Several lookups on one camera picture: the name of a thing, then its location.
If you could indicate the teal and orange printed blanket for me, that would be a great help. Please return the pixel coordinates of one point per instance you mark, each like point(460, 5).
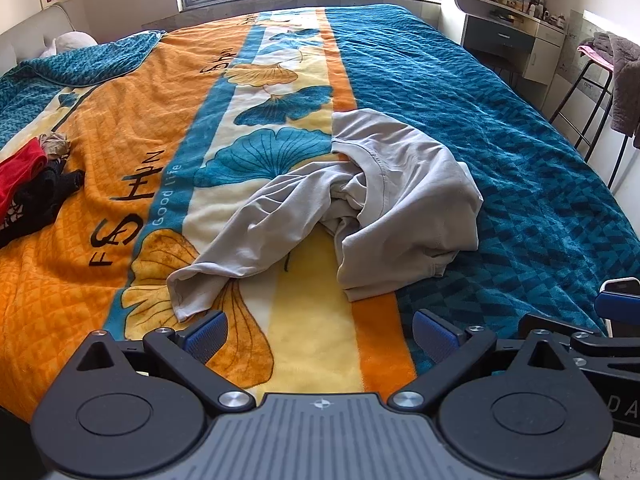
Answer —
point(500, 160)

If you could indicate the beige crumpled cloth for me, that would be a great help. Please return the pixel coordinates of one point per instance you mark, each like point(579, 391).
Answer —
point(55, 145)

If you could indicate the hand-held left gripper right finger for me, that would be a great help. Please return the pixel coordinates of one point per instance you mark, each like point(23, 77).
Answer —
point(435, 337)

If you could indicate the red cloth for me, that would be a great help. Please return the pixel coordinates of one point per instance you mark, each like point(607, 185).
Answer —
point(20, 170)

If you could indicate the black clothes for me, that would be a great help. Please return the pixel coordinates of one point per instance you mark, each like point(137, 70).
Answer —
point(45, 195)

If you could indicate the white pillow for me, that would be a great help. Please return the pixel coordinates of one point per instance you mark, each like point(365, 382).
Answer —
point(70, 42)

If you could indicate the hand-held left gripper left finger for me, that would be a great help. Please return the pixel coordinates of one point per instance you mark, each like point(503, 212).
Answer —
point(207, 337)

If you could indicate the black metal stool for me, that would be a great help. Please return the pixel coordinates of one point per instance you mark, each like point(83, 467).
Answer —
point(587, 95)

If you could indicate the white tufted headboard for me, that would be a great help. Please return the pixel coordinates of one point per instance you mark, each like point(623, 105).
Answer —
point(30, 35)

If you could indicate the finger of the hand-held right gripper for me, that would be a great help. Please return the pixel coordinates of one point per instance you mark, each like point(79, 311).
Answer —
point(620, 305)
point(590, 347)

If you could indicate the grey t-shirt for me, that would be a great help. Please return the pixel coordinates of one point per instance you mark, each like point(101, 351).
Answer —
point(410, 200)

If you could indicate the grey-brown clothes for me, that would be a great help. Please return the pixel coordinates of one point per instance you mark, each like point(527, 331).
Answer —
point(625, 80)

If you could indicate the grey and cream dressing table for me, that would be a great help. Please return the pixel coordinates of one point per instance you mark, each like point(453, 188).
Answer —
point(505, 40)

